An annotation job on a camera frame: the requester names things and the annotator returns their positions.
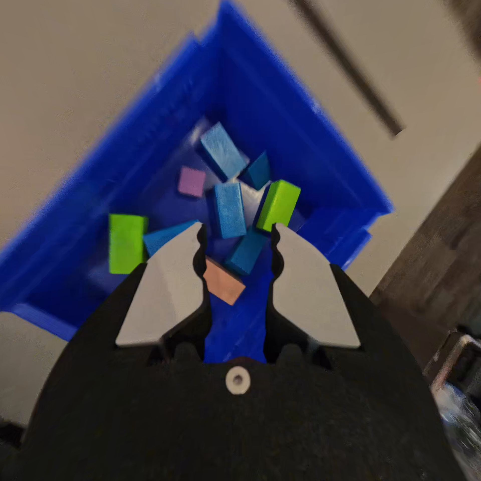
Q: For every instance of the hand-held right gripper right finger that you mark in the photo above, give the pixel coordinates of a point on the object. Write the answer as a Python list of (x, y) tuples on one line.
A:
[(314, 297)]

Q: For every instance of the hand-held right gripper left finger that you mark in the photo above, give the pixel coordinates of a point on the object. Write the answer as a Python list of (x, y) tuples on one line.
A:
[(161, 297)]

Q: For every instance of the blue plastic bin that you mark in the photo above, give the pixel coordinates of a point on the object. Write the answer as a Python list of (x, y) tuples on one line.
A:
[(90, 203)]

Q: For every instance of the pile of coloured wooden blocks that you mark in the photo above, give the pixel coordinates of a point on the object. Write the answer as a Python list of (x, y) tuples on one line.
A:
[(222, 180)]

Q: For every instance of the grey desk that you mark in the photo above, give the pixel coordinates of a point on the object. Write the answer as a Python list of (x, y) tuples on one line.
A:
[(75, 75)]

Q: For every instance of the silver trash bin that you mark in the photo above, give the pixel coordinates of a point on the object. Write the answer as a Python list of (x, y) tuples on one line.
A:
[(455, 368)]

